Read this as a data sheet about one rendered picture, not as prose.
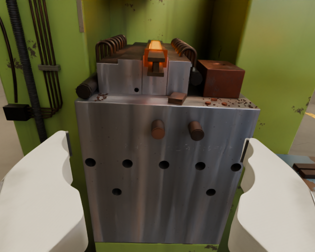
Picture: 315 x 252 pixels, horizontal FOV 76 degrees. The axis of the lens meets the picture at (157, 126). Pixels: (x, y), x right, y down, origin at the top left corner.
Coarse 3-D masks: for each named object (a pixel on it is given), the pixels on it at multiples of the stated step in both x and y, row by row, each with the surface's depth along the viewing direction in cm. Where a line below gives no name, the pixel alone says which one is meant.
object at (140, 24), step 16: (112, 0) 78; (128, 0) 78; (144, 0) 78; (160, 0) 79; (176, 0) 79; (192, 0) 79; (208, 0) 79; (112, 16) 81; (128, 16) 81; (144, 16) 81; (160, 16) 81; (176, 16) 81; (192, 16) 81; (208, 16) 81; (112, 32) 84; (128, 32) 84; (144, 32) 84; (160, 32) 84; (176, 32) 84; (192, 32) 84; (208, 32) 84
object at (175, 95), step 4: (176, 92) 44; (180, 92) 45; (172, 96) 42; (176, 96) 42; (180, 96) 42; (184, 96) 43; (168, 100) 42; (172, 100) 41; (176, 100) 41; (180, 100) 41; (180, 104) 41
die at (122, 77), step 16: (128, 48) 59; (144, 48) 61; (96, 64) 43; (112, 64) 43; (128, 64) 43; (176, 64) 43; (112, 80) 44; (128, 80) 44; (144, 80) 44; (160, 80) 44; (176, 80) 44
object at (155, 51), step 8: (152, 40) 67; (152, 48) 46; (160, 48) 47; (144, 56) 41; (152, 56) 33; (160, 56) 33; (144, 64) 41; (152, 64) 36; (160, 64) 40; (152, 72) 33; (160, 72) 33
